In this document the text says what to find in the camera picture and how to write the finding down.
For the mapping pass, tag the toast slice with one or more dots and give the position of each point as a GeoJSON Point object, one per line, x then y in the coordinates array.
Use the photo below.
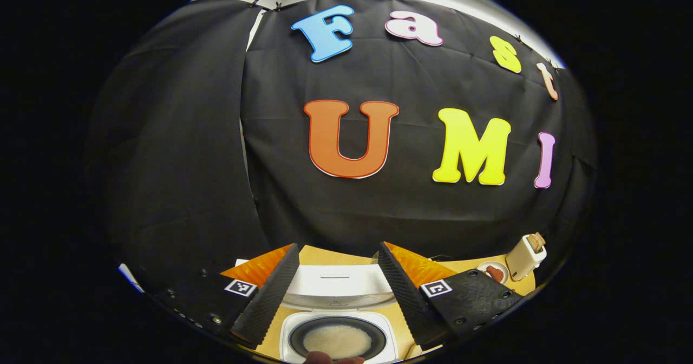
{"type": "Point", "coordinates": [537, 241]}

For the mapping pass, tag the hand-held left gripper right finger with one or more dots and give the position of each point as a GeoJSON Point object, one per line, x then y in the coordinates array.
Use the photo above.
{"type": "Point", "coordinates": [406, 299]}

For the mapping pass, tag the white round plate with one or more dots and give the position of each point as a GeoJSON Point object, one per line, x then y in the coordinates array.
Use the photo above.
{"type": "Point", "coordinates": [481, 269]}

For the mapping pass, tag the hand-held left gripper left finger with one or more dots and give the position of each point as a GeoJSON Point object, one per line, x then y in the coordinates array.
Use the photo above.
{"type": "Point", "coordinates": [270, 299]}

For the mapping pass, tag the brown meat piece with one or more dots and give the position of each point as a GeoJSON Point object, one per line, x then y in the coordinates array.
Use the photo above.
{"type": "Point", "coordinates": [494, 273]}

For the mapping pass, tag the white rice cooker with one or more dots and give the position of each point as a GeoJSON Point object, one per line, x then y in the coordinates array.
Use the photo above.
{"type": "Point", "coordinates": [335, 285]}

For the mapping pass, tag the black backdrop cloth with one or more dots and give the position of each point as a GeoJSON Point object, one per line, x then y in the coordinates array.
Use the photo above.
{"type": "Point", "coordinates": [379, 207]}

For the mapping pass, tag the white toaster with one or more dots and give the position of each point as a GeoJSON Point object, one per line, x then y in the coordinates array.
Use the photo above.
{"type": "Point", "coordinates": [522, 264]}

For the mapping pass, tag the white rice heap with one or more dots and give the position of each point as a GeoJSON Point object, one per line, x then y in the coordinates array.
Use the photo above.
{"type": "Point", "coordinates": [338, 339]}

